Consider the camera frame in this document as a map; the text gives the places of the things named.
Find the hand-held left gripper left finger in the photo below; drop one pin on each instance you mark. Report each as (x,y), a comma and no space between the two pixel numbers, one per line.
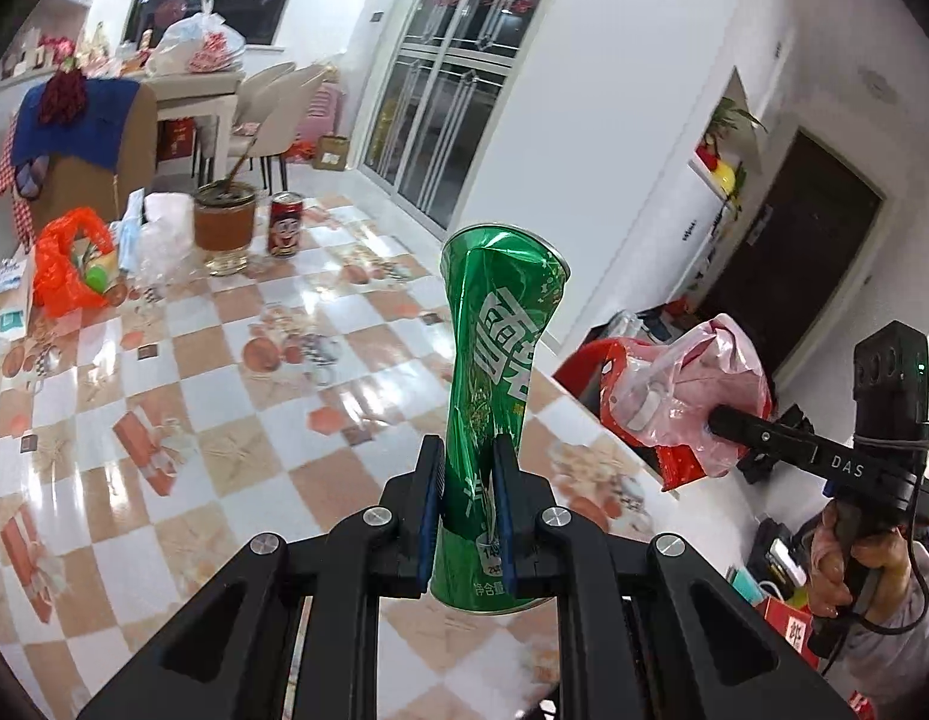
(434,510)

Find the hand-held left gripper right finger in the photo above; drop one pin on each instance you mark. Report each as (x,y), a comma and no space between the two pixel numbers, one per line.
(505,517)

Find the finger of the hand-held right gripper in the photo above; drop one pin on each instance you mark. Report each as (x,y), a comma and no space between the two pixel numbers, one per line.
(764,435)

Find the pink plastic bag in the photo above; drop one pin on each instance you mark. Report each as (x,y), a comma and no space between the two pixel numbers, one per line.
(704,375)

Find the crushed green soda can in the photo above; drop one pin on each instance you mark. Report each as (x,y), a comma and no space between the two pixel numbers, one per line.
(502,330)

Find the person's right forearm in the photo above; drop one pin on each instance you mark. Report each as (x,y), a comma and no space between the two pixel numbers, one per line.
(910,637)

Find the person's right hand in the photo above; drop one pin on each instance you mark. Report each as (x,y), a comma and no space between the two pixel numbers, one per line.
(876,551)

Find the dark wooden door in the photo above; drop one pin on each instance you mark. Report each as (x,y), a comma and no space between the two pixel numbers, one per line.
(794,255)

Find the red plastic stool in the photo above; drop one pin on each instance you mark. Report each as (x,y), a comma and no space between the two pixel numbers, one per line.
(584,367)

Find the yellow balloon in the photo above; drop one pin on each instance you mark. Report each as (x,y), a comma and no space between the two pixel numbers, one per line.
(723,176)

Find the green potted plant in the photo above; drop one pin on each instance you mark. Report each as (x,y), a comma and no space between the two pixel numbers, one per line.
(730,120)

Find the red cartoon face can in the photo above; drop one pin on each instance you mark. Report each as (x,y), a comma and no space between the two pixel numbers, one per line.
(286,225)

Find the brown glass jar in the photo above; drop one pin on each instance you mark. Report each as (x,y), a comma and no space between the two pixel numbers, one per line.
(224,229)

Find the small cardboard box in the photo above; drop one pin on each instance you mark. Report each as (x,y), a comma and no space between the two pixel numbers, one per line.
(331,152)

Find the white crumpled plastic wrap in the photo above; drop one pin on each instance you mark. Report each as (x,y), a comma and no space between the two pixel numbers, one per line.
(168,221)

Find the small green lidded container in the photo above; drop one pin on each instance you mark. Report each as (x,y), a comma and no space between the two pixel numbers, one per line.
(98,279)

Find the pink plastic stool stack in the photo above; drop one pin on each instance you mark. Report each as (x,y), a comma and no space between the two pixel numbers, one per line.
(323,116)

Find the glass sliding door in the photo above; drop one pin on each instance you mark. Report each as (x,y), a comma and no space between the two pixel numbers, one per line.
(449,90)

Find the beige dining chair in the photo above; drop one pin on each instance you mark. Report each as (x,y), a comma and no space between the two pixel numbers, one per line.
(295,112)
(265,101)

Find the orange plastic bag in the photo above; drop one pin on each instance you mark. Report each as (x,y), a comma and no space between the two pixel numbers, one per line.
(56,277)

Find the red gift box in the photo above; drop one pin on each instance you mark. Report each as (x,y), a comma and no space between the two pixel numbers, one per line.
(175,139)

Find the white face mask box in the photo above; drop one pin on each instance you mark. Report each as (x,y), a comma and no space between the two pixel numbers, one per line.
(11,300)

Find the beige dining table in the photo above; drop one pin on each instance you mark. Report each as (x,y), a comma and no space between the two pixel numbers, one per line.
(187,94)

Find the blue cloth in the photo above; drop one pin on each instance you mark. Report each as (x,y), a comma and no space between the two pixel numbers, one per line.
(97,120)

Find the white printed shopping bag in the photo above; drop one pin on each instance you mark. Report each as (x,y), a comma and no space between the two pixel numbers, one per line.
(198,45)

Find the red checked cloth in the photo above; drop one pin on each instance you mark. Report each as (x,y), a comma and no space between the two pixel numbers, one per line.
(11,165)

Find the dark red knitted cloth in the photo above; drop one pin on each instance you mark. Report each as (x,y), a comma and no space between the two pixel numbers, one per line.
(63,97)

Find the white counter cabinet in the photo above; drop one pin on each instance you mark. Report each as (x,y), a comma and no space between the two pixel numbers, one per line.
(26,64)

